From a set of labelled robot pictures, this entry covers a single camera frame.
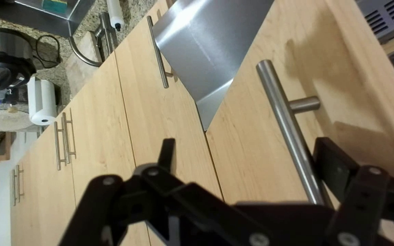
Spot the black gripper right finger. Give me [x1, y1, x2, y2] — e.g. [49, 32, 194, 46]
[309, 136, 394, 246]

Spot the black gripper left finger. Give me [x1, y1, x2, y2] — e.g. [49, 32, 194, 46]
[58, 139, 270, 246]

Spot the wooden cabinet door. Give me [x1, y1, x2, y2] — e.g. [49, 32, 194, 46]
[20, 111, 77, 246]
[8, 166, 21, 246]
[113, 0, 224, 204]
[203, 0, 394, 246]
[54, 51, 139, 246]
[16, 145, 43, 246]

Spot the steel bar door handle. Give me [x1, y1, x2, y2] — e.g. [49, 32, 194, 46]
[61, 107, 77, 167]
[254, 59, 329, 208]
[145, 14, 175, 91]
[51, 119, 67, 174]
[9, 167, 19, 208]
[16, 163, 26, 205]

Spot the white paper towel roll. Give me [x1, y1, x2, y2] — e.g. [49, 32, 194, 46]
[26, 74, 58, 129]

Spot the round beige plate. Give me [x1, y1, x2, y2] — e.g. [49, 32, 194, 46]
[0, 107, 35, 134]

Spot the curved steel faucet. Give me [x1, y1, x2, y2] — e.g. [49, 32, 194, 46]
[68, 13, 117, 69]

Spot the steel and black pressure cooker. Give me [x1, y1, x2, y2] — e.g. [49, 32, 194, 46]
[0, 28, 38, 92]

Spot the stainless steel range hood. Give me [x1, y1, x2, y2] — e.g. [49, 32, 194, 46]
[149, 0, 394, 133]

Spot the white soap dispenser bottle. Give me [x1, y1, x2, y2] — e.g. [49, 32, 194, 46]
[105, 0, 125, 33]

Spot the stainless steel sink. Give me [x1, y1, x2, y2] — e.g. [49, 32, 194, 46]
[0, 0, 97, 39]

